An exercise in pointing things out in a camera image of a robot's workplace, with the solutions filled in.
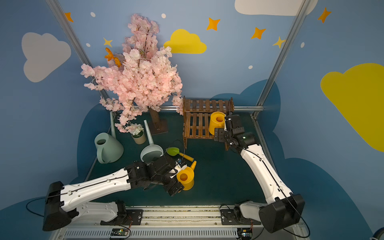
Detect green yellow toy shovel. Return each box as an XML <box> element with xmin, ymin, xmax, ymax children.
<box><xmin>166</xmin><ymin>147</ymin><xmax>195</xmax><ymax>162</ymax></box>

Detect yellow watering can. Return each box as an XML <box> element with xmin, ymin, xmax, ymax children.
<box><xmin>209</xmin><ymin>112</ymin><xmax>226</xmax><ymax>136</ymax></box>
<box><xmin>177</xmin><ymin>161</ymin><xmax>197</xmax><ymax>191</ymax></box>

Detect brown wooden slatted shelf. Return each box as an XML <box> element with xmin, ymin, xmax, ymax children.
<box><xmin>183</xmin><ymin>98</ymin><xmax>234</xmax><ymax>148</ymax></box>

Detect pale blue watering can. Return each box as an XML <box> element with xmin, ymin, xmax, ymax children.
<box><xmin>140</xmin><ymin>120</ymin><xmax>164</xmax><ymax>163</ymax></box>

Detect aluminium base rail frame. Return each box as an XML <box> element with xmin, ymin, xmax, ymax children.
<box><xmin>50</xmin><ymin>205</ymin><xmax>310</xmax><ymax>240</ymax></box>

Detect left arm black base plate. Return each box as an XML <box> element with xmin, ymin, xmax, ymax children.
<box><xmin>100</xmin><ymin>209</ymin><xmax>143</xmax><ymax>227</ymax></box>

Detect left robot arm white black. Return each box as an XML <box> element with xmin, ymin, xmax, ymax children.
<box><xmin>43</xmin><ymin>162</ymin><xmax>187</xmax><ymax>232</ymax></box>

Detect back aluminium wall rail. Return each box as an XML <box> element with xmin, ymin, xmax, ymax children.
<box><xmin>160</xmin><ymin>106</ymin><xmax>264</xmax><ymax>112</ymax></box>

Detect pink blossom artificial tree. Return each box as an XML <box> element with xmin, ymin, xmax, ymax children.
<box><xmin>81</xmin><ymin>14</ymin><xmax>183</xmax><ymax>135</ymax></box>

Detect sage green watering can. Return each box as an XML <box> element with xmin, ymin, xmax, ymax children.
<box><xmin>94</xmin><ymin>112</ymin><xmax>124</xmax><ymax>164</ymax></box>

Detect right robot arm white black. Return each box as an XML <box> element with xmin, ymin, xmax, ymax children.
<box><xmin>214</xmin><ymin>128</ymin><xmax>305</xmax><ymax>233</ymax></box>

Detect small potted white flowers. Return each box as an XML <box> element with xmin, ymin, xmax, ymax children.
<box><xmin>127</xmin><ymin>124</ymin><xmax>146</xmax><ymax>145</ymax></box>

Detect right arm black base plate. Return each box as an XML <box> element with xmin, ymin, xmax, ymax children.
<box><xmin>220</xmin><ymin>209</ymin><xmax>261</xmax><ymax>226</ymax></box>

